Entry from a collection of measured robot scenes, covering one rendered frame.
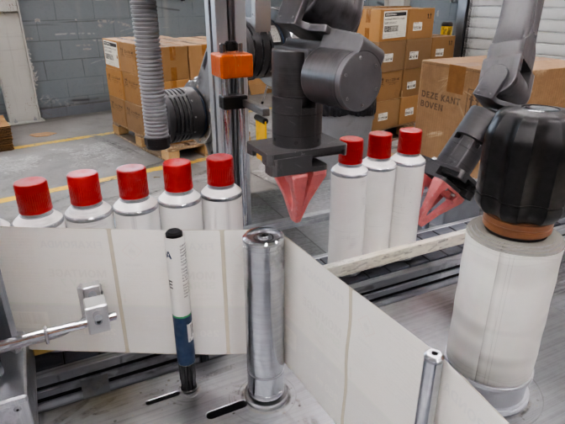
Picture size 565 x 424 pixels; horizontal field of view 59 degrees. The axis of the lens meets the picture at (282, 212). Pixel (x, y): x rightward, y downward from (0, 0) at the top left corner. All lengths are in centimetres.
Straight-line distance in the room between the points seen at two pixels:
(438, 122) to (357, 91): 77
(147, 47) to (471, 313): 47
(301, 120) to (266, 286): 19
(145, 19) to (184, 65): 345
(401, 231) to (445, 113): 51
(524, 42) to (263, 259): 58
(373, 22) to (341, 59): 394
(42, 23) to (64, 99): 80
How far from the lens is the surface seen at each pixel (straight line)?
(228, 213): 61
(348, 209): 70
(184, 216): 60
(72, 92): 618
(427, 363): 32
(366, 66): 50
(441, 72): 124
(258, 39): 128
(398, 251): 77
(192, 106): 171
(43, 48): 607
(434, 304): 72
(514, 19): 91
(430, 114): 127
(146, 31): 66
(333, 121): 331
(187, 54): 413
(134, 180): 58
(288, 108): 55
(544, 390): 63
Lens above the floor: 127
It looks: 24 degrees down
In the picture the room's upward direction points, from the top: straight up
